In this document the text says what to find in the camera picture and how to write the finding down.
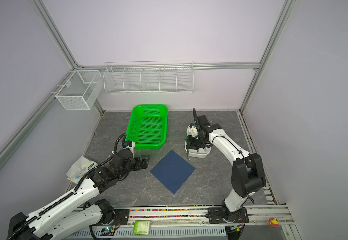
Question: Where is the dark blue paper napkin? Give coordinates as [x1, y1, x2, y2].
[150, 151, 195, 195]

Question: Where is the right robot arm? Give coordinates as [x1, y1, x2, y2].
[185, 109, 267, 225]

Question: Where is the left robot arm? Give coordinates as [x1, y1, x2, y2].
[7, 134, 150, 240]

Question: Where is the white ceramic dish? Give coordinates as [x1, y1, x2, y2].
[185, 124, 211, 159]

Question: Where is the green plastic basket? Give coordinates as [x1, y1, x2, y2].
[126, 104, 169, 150]

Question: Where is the tissue pack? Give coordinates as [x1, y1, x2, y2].
[66, 156, 98, 184]

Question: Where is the white mesh box basket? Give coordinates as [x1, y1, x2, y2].
[56, 70, 104, 111]

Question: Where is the white wire shelf rack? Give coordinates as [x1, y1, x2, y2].
[104, 61, 195, 94]

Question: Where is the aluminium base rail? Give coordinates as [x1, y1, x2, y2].
[66, 205, 301, 240]

